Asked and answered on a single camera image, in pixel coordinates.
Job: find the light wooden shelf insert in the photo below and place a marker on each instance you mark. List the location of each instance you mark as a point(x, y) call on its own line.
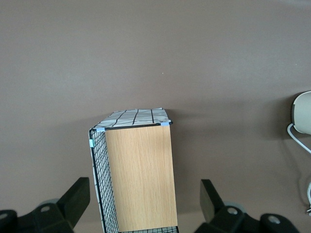
point(143, 177)

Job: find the brown table mat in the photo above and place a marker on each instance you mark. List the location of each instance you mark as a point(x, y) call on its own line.
point(155, 48)

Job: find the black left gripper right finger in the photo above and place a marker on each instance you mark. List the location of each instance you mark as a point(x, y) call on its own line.
point(211, 206)

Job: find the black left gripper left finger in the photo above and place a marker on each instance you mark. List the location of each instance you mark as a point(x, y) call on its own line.
point(74, 201)

